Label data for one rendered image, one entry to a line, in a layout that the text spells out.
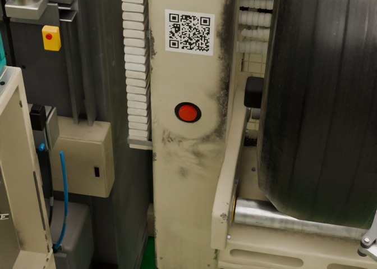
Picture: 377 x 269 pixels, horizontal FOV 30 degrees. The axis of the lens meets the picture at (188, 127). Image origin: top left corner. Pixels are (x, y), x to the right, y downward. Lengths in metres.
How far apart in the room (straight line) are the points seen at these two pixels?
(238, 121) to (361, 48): 0.52
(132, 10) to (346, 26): 0.37
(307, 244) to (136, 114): 0.37
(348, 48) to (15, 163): 0.50
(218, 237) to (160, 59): 0.32
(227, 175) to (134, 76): 0.24
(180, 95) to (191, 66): 0.06
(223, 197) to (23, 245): 0.34
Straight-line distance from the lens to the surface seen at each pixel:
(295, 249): 1.24
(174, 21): 1.07
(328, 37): 0.86
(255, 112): 1.42
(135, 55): 1.14
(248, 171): 1.44
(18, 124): 0.99
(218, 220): 1.18
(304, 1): 0.87
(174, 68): 1.12
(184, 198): 1.32
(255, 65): 1.81
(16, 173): 1.07
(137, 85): 1.17
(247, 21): 1.53
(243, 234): 1.25
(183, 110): 1.17
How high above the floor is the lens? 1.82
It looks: 42 degrees down
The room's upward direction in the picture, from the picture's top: 1 degrees clockwise
